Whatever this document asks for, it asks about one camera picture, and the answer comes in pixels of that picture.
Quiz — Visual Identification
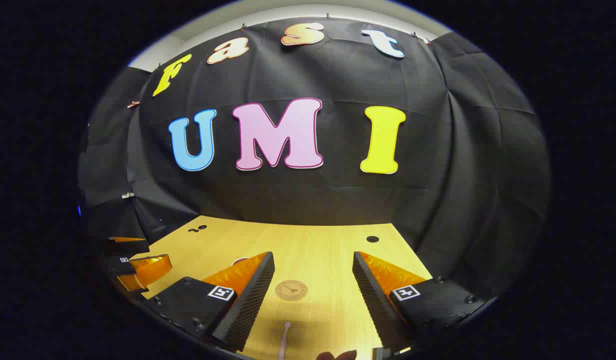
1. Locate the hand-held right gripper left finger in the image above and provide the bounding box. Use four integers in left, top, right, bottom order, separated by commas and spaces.
153, 251, 276, 353

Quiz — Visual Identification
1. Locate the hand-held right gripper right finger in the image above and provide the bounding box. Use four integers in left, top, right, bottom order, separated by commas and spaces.
352, 251, 489, 353

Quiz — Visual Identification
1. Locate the round brown coaster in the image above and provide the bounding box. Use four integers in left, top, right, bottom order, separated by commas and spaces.
275, 280, 309, 302

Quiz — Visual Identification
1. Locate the white toothbrush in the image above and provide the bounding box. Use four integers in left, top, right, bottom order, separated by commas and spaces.
278, 321, 292, 360

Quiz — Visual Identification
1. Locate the wooden desktop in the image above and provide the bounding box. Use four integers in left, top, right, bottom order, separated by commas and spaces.
140, 215, 433, 360

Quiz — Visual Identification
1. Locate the black backdrop cloth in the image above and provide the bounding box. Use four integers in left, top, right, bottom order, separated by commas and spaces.
78, 17, 552, 301

